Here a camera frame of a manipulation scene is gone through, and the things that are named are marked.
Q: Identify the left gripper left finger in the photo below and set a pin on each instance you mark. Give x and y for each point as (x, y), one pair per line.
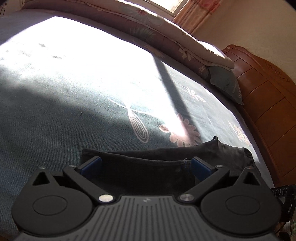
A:
(79, 177)

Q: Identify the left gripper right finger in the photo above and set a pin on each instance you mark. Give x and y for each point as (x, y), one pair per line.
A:
(209, 176)

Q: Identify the black sweatpants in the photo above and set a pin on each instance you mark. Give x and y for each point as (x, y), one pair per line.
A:
(162, 171)

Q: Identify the grey patterned bed sheet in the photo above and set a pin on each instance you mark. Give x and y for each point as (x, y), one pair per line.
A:
(69, 83)

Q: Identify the green grey pillow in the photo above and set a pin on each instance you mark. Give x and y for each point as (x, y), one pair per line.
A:
(226, 82)

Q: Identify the wooden headboard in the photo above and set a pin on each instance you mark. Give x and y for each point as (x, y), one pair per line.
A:
(269, 111)

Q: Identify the folded floral quilt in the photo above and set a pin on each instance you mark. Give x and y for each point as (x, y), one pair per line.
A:
(146, 28)

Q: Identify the right pink curtain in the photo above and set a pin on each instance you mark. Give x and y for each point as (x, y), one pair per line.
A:
(195, 13)

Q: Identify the window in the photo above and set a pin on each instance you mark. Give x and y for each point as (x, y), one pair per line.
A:
(169, 6)

